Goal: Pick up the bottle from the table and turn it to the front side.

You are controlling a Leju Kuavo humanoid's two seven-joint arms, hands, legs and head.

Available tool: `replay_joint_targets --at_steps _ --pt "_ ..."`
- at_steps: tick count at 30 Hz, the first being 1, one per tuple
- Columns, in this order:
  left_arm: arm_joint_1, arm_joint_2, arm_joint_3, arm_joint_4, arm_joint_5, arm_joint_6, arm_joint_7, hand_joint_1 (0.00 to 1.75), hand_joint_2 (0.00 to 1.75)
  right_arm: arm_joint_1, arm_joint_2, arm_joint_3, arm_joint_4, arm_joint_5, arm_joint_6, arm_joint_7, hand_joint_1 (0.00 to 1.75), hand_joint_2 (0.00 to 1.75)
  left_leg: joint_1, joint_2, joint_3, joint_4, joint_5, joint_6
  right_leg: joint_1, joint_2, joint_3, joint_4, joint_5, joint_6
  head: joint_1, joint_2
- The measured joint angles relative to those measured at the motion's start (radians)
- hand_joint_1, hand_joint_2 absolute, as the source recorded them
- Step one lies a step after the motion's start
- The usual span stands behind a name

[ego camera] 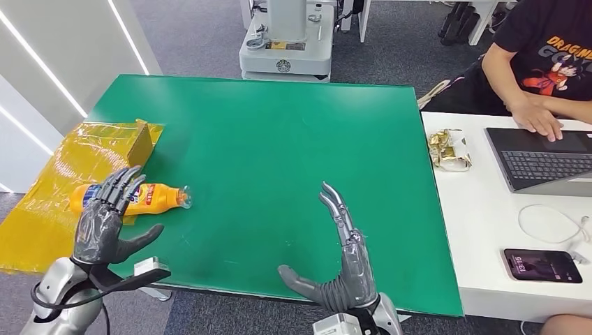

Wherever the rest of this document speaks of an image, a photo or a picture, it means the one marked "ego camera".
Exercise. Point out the white desk leg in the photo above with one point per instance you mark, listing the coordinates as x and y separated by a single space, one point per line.
482 21
364 18

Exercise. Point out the person's left forearm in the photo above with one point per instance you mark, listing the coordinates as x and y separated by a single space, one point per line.
573 110

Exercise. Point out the gold snack wrapper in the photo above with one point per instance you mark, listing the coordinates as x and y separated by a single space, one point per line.
447 150

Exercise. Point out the person's knee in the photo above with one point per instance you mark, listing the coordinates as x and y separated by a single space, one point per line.
569 325

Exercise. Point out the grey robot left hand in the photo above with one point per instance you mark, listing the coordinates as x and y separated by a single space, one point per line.
99 236

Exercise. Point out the yellow tape-wrapped cardboard box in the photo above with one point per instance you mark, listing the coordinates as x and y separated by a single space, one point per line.
55 157

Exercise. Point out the black smartphone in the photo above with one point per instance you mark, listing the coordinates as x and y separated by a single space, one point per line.
542 266

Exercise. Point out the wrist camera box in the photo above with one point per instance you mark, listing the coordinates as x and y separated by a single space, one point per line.
337 326
148 270

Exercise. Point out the person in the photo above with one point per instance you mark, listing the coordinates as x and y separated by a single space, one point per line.
545 46

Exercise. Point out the person's right forearm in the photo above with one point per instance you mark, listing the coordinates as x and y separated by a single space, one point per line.
502 78

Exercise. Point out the white charger plug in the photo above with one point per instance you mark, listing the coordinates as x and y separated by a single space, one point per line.
582 255

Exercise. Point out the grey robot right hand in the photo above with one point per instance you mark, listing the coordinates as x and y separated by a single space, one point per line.
356 277

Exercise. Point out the orange labelled plastic bottle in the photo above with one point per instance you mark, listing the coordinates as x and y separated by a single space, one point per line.
157 198

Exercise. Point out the person's right hand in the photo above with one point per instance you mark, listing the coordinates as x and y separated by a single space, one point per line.
536 119

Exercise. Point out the dark grey laptop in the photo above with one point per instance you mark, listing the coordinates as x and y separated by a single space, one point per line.
541 162

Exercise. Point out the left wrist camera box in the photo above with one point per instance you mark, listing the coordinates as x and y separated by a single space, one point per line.
148 270

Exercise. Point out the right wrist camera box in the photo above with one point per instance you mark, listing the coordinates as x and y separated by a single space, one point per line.
337 326

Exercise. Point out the grey robot base unit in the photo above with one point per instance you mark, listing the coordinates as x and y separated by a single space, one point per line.
293 55

